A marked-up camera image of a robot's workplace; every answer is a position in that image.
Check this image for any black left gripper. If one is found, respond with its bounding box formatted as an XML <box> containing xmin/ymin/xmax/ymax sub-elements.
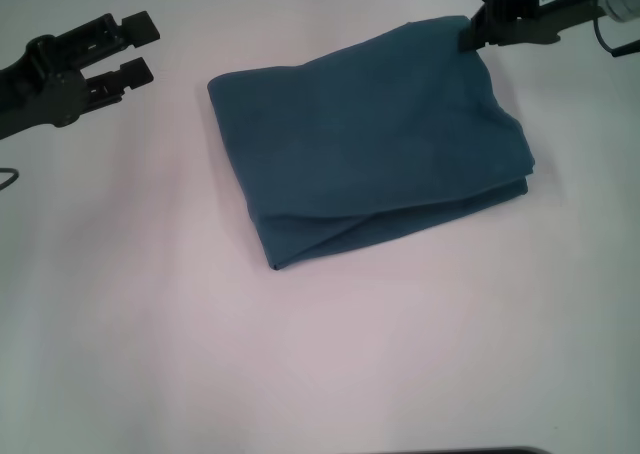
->
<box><xmin>0</xmin><ymin>10</ymin><xmax>162</xmax><ymax>141</ymax></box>

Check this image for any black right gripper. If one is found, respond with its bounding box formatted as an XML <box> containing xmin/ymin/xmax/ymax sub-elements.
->
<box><xmin>456</xmin><ymin>0</ymin><xmax>607</xmax><ymax>54</ymax></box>

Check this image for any teal T-shirt with pink print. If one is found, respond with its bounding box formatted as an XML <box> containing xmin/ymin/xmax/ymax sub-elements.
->
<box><xmin>206</xmin><ymin>13</ymin><xmax>538</xmax><ymax>273</ymax></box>

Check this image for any gripper cable with metal connector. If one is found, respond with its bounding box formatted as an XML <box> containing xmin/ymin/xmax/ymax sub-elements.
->
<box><xmin>541</xmin><ymin>0</ymin><xmax>640</xmax><ymax>59</ymax></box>

